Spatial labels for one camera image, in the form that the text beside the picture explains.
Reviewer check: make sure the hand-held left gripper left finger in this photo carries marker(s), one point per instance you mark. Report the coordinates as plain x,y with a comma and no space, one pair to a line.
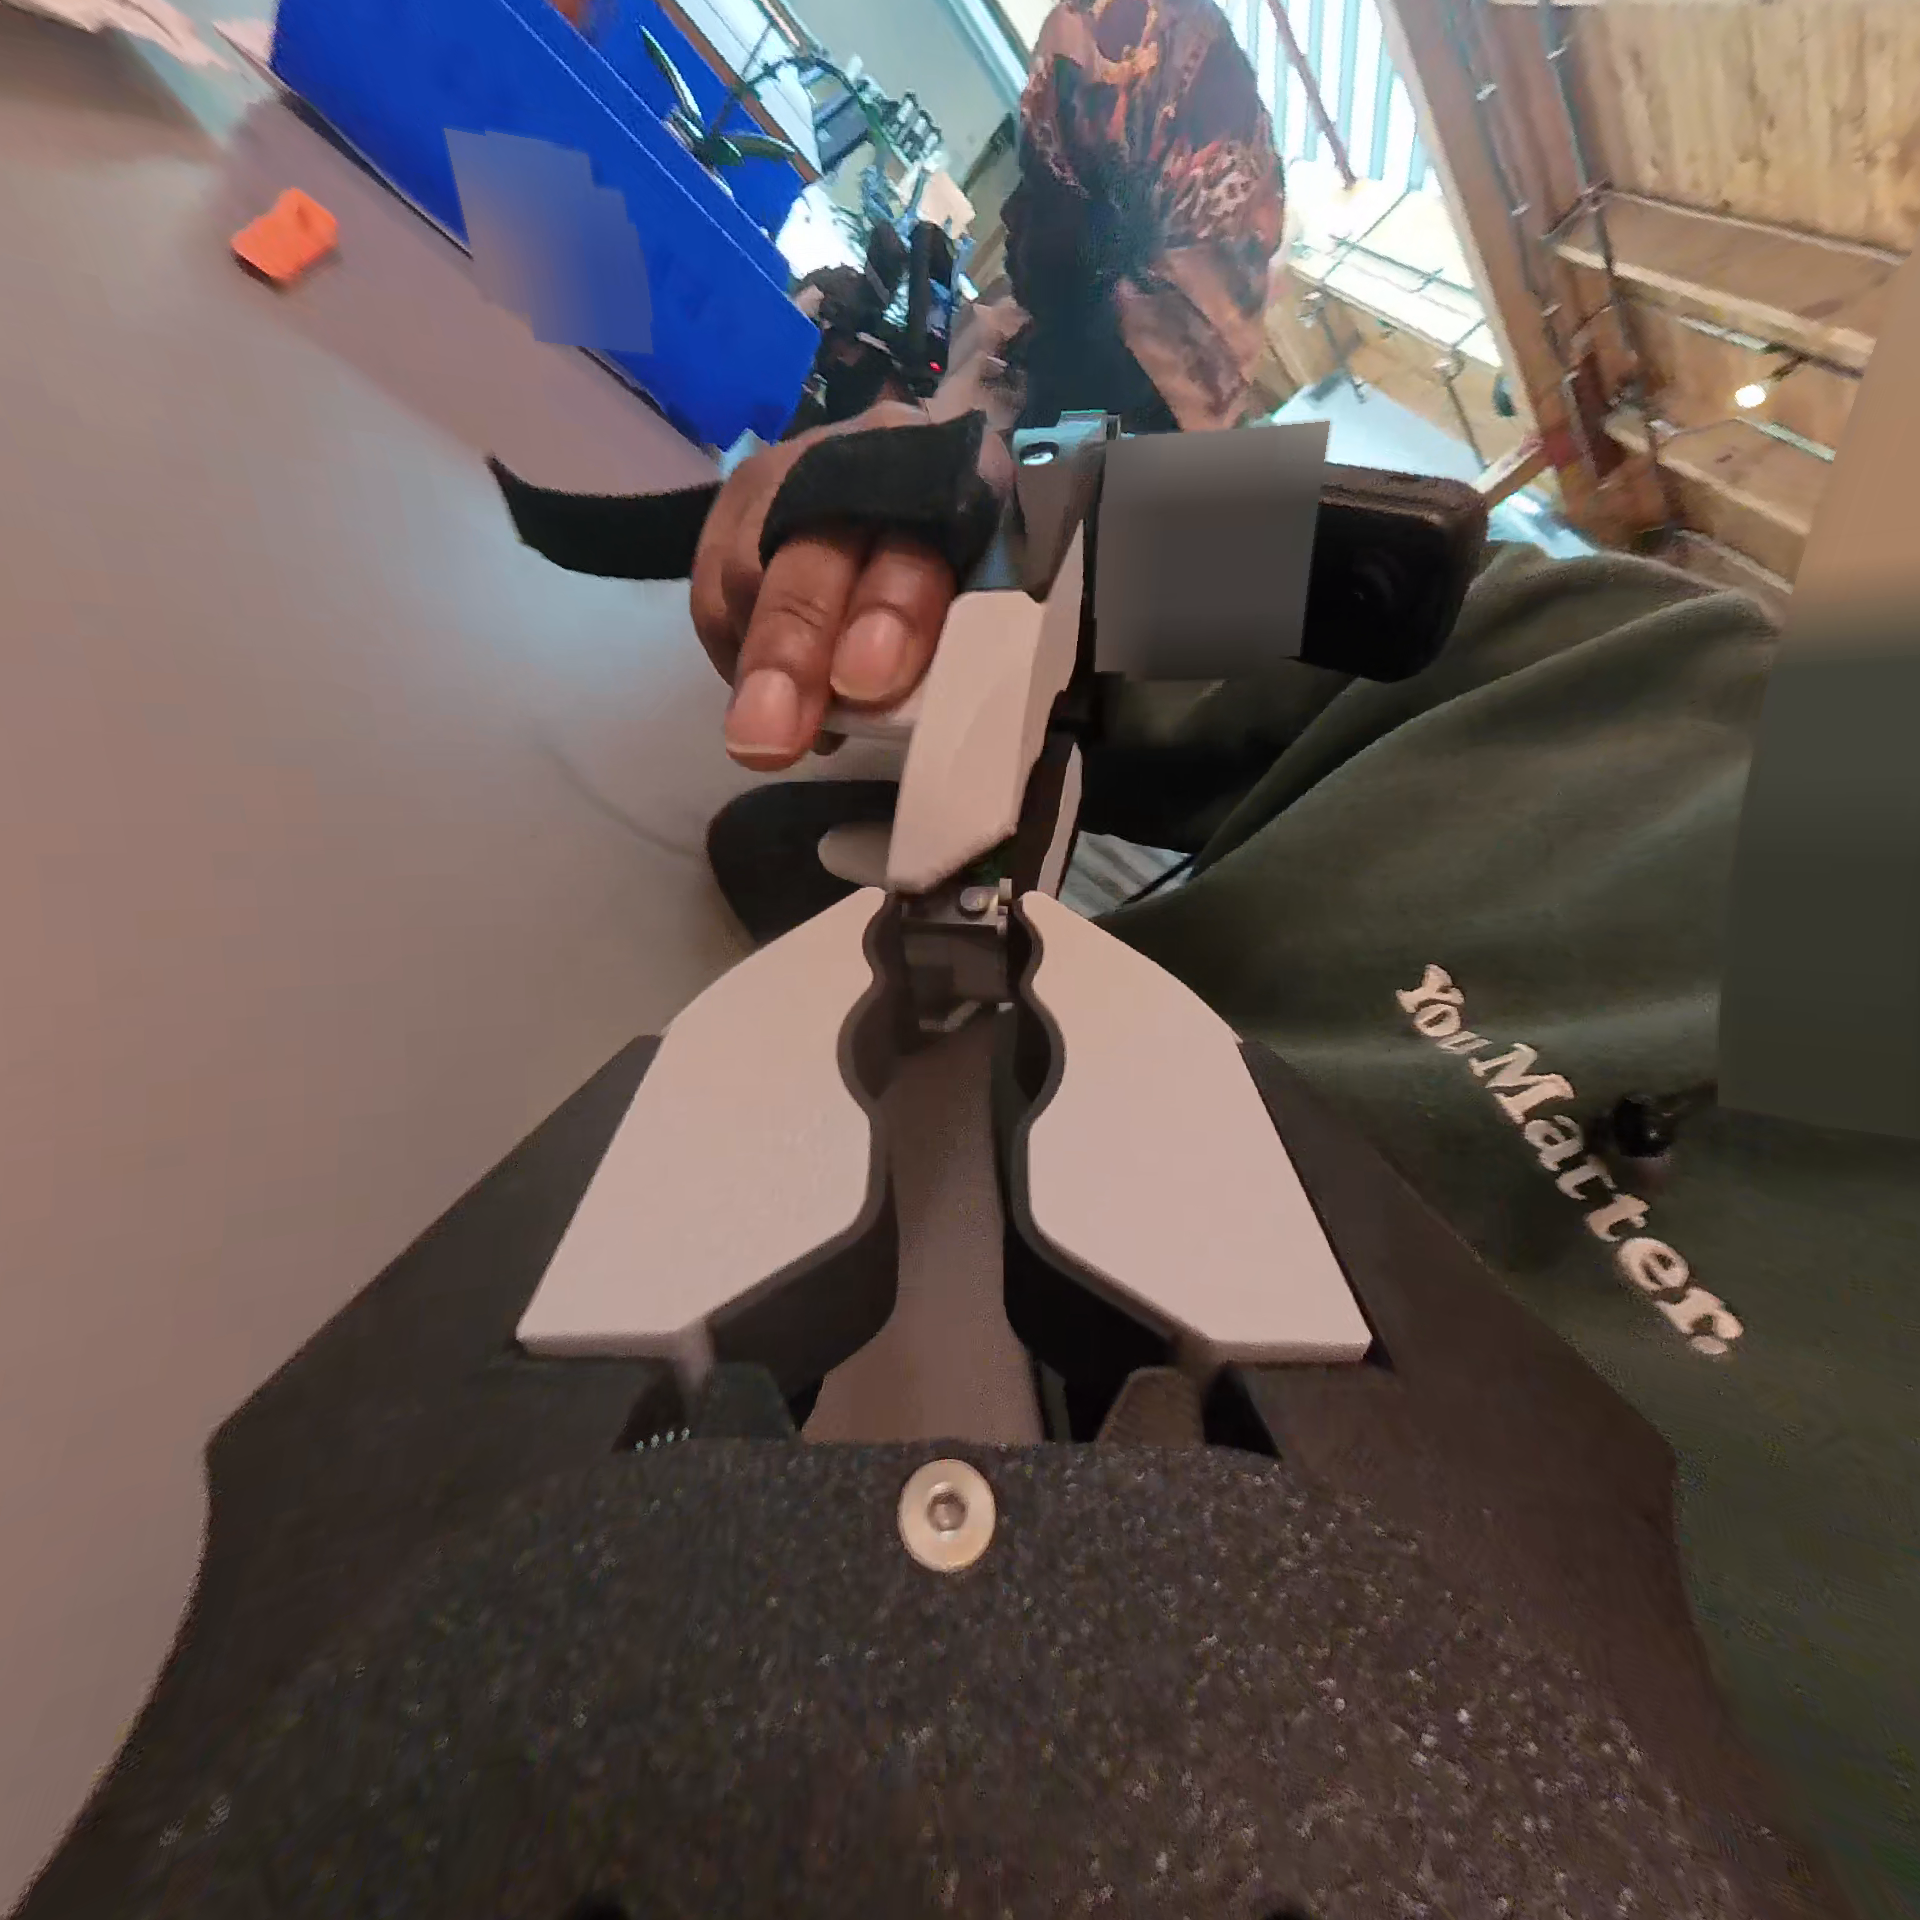
705,1185

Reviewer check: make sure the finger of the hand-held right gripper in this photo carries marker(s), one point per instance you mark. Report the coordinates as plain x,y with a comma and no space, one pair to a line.
974,722
1065,826

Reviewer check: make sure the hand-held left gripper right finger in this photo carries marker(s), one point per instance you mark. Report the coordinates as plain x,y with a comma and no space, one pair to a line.
1170,1185

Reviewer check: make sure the person's right hand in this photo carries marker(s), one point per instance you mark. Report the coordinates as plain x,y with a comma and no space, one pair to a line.
795,645

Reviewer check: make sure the potted green plant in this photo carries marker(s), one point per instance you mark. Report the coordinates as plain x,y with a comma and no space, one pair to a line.
705,119

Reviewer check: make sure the orange brick separator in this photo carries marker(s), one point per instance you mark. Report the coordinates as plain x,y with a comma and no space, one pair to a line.
285,236

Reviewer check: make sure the blue plastic bin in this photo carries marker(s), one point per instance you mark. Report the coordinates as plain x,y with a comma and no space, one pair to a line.
376,91

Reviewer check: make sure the black camera equipment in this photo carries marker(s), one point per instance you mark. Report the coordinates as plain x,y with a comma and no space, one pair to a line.
901,317

